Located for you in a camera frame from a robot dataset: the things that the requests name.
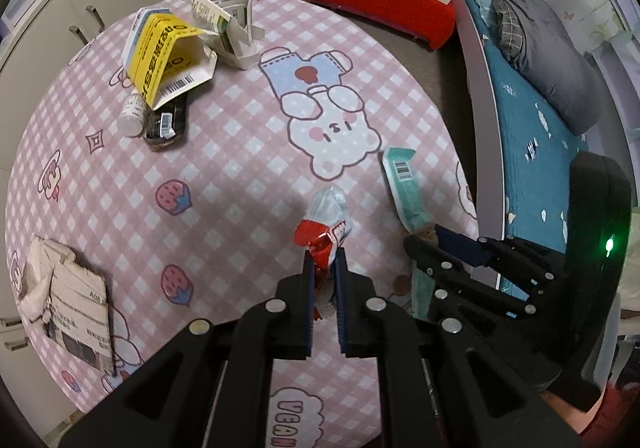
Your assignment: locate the teal bunk bed frame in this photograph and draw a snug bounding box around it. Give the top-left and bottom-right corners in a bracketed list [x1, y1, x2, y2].
[450, 0, 640, 299]

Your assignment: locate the long teal wrapper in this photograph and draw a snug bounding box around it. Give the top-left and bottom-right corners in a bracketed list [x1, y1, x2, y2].
[382, 148, 442, 323]

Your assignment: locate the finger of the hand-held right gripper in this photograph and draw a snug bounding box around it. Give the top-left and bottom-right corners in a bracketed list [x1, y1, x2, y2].
[404, 234, 568, 389]
[434, 224, 569, 303]

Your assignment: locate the small white bottle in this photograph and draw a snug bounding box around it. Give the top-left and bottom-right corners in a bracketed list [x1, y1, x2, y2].
[118, 90, 151, 137]

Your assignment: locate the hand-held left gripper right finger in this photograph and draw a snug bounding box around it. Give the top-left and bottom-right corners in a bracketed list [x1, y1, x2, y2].
[334, 248, 583, 448]

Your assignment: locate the round table pink checked cloth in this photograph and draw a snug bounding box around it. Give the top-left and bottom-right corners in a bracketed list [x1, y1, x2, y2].
[5, 0, 478, 448]

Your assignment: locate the newspaper bundle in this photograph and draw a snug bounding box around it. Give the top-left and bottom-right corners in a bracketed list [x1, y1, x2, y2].
[15, 235, 117, 376]

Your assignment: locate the torn white carton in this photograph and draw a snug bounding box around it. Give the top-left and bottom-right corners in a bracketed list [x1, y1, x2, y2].
[190, 0, 266, 71]

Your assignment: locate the yellow medicine box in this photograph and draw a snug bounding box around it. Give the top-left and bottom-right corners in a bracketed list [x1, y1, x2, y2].
[122, 8, 218, 111]

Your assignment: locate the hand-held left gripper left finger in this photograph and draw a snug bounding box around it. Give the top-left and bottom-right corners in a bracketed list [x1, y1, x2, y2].
[60, 248, 321, 448]

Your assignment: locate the plaid blanket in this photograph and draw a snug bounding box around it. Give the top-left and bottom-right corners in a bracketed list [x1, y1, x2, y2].
[492, 0, 532, 73]

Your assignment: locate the red covered bench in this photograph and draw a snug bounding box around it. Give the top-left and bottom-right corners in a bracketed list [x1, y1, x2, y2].
[310, 0, 456, 51]

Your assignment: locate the red and white wrapper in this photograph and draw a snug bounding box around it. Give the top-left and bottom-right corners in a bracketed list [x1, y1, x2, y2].
[294, 187, 356, 319]

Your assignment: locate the person's right forearm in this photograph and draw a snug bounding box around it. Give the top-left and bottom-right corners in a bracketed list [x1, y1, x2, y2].
[542, 388, 608, 436]

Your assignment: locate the red clothing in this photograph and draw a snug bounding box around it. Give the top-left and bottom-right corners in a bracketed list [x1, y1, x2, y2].
[585, 378, 640, 448]

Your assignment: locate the teal checked pillow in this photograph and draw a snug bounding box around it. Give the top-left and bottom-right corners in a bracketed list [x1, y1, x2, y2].
[462, 0, 497, 46]

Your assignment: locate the black packet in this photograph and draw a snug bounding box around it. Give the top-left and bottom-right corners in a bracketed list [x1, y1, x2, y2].
[142, 92, 190, 151]

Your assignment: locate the teal candy print sheet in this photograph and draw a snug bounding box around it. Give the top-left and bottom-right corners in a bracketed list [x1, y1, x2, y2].
[462, 0, 596, 293]

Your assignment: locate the grey duvet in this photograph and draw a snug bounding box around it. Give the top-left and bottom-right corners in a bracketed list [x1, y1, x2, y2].
[490, 0, 608, 136]

